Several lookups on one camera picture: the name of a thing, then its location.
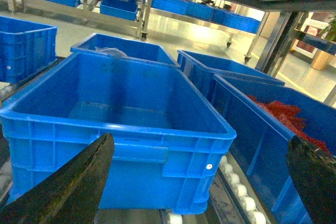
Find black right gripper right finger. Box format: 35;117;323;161
286;135;335;223

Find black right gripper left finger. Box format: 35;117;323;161
1;133;114;223

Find red mesh parts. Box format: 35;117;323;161
248;95;331;154

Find blue crate with red parts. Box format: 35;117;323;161
211;74;335;223

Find large blue plastic crate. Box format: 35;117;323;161
1;53;236;215

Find green potted plant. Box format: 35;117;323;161
311;15;335;71

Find blue crate behind centre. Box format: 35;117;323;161
70;33;180;68

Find blue crate far left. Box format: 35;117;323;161
1;16;58;83

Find blue crate behind right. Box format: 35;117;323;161
177;49;285;101

